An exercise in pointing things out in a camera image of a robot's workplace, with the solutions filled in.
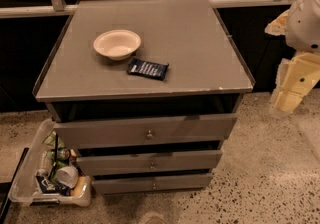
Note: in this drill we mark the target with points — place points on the green soda can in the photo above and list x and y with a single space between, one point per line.
62 154

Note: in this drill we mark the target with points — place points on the yellow sponge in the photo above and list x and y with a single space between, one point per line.
80 187

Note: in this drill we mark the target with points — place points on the grey drawer cabinet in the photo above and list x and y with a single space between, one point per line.
206 74

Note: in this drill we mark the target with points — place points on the white bowl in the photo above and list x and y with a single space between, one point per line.
117 45

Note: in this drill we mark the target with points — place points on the white paper cup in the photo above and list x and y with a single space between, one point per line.
67 176

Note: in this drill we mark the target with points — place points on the green chip bag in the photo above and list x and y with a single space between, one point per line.
53 141

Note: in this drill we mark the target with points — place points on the grey bottom drawer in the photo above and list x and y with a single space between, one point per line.
157 183

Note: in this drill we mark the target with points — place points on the grey top drawer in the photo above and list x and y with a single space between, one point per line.
145 131

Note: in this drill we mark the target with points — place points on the clear plastic bottle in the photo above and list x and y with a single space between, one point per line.
45 164

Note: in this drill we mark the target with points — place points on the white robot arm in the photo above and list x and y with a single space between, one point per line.
300 25

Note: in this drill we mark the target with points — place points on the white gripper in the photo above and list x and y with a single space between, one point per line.
305 23

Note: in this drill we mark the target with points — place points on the blue white snack bag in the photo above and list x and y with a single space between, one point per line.
46 186

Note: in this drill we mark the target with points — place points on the blue snack packet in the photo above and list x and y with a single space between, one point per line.
147 69

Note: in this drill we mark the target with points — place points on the clear plastic bin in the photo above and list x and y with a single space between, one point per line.
24 187

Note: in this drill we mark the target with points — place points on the grey drawer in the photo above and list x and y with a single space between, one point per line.
145 131
151 162
157 183

